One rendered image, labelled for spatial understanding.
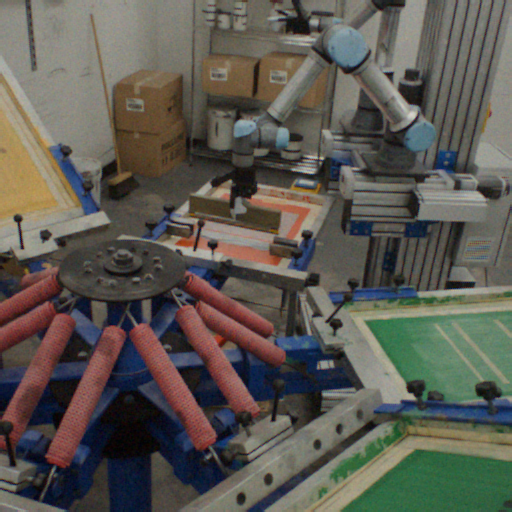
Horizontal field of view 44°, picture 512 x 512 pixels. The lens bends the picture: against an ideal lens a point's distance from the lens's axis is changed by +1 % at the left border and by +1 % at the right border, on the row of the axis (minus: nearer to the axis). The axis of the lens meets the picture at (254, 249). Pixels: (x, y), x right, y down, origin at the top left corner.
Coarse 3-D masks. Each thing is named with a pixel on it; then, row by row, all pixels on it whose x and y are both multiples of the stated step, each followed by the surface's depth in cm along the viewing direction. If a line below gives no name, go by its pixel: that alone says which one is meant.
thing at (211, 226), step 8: (248, 200) 281; (256, 200) 282; (208, 224) 256; (216, 224) 257; (224, 232) 251; (232, 232) 251; (240, 232) 251; (184, 240) 242; (192, 240) 242; (200, 240) 243; (208, 240) 244; (200, 248) 237; (208, 248) 237; (216, 248) 238; (224, 248) 238
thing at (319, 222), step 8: (208, 184) 286; (224, 184) 291; (200, 192) 277; (208, 192) 280; (264, 192) 287; (272, 192) 286; (280, 192) 285; (288, 192) 284; (296, 192) 284; (304, 192) 284; (296, 200) 284; (304, 200) 283; (312, 200) 282; (320, 200) 281; (328, 200) 278; (184, 208) 260; (328, 208) 270; (184, 216) 256; (320, 216) 262; (328, 216) 271; (312, 224) 255; (320, 224) 255; (320, 232) 255; (160, 240) 237
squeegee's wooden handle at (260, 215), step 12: (192, 192) 236; (192, 204) 236; (204, 204) 234; (216, 204) 233; (228, 204) 231; (252, 204) 230; (228, 216) 233; (240, 216) 232; (252, 216) 230; (264, 216) 229; (276, 216) 227; (276, 228) 230
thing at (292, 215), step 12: (276, 204) 279; (288, 204) 280; (288, 216) 269; (300, 216) 269; (288, 228) 258; (264, 240) 247; (228, 252) 236; (240, 252) 236; (252, 252) 237; (264, 252) 238; (276, 264) 230
